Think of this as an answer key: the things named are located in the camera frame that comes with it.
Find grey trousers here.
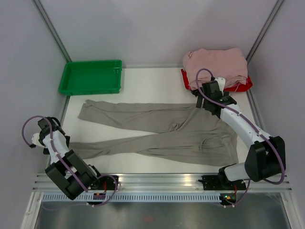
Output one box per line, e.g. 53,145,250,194
70,100,238,167

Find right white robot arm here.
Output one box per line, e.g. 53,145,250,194
196,78,286,189

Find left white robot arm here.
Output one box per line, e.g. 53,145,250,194
38,117,104,200

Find pink folded trousers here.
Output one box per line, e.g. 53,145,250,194
183,48,248,91

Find dark patterned folded garment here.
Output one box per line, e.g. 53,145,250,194
191,90,199,97

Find red folded garment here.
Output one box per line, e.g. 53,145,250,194
181,69,253,92

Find green plastic tray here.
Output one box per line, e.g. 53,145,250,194
59,60,122,96

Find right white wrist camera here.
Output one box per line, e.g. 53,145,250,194
215,77,226,93

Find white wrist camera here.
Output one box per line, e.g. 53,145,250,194
215,77,226,93
30,133,44,148

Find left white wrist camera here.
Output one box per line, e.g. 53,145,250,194
30,133,44,148

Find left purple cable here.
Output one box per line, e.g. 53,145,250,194
21,115,119,210

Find aluminium mounting rail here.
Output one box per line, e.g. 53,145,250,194
32,173,293,191

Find slotted grey cable duct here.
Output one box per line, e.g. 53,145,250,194
41,193,235,203

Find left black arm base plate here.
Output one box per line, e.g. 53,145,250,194
91,176,115,190

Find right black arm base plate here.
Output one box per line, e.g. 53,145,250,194
198,175,246,191

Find right aluminium frame post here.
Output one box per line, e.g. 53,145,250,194
246,0,286,65

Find aluminium frame post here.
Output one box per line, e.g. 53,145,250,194
246,0,286,65
31,0,72,62

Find left aluminium frame post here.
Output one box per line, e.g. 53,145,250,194
31,0,72,62

